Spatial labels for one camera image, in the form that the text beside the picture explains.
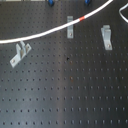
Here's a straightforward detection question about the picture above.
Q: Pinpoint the grey cable clip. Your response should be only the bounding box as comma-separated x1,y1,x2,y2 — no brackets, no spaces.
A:
67,16,74,39
10,41,31,67
101,25,112,50

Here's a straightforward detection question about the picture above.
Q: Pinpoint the left grey cable clip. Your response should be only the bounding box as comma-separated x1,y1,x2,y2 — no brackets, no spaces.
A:
10,41,31,67

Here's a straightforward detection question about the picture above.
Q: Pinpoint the blue clamp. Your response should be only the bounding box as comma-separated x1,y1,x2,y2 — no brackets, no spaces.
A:
84,0,92,5
48,0,55,7

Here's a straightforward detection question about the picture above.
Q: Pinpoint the white cable with red mark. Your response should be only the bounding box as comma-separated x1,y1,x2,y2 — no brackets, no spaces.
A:
0,0,114,45

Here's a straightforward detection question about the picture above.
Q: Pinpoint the white cable end right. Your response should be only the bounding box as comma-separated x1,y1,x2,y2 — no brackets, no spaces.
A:
118,5,128,24

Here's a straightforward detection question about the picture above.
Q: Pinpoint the right grey cable clip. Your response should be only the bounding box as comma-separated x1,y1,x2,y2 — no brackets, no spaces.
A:
101,25,112,50

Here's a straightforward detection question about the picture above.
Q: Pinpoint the left blue clamp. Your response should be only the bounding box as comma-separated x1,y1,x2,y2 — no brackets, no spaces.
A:
48,0,55,7

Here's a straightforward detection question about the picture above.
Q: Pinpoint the middle grey cable clip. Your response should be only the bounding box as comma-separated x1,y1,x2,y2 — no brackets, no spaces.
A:
67,16,74,39

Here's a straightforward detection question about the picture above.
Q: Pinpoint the right blue clamp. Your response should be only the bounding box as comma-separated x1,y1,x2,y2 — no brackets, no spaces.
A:
84,0,92,5

